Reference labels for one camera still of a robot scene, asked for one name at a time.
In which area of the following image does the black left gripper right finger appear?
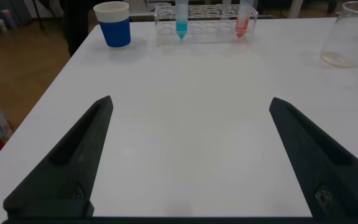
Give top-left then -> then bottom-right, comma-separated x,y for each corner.
268,96 -> 358,218

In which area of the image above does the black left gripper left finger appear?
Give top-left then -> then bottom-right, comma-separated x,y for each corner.
3,95 -> 114,218

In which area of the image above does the red pigment test tube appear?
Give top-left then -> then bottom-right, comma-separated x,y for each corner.
234,0 -> 254,39

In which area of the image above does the clear glass beaker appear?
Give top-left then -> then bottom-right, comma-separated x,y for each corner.
319,1 -> 358,68

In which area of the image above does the blue pigment test tube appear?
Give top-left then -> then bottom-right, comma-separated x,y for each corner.
175,0 -> 188,40

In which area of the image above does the clear acrylic tube rack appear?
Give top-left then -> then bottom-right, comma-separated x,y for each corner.
154,3 -> 259,47

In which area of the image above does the blue white paper cup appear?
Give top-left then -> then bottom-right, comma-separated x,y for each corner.
93,1 -> 132,49

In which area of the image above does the pink tumbler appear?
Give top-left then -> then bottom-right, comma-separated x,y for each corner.
0,8 -> 18,30

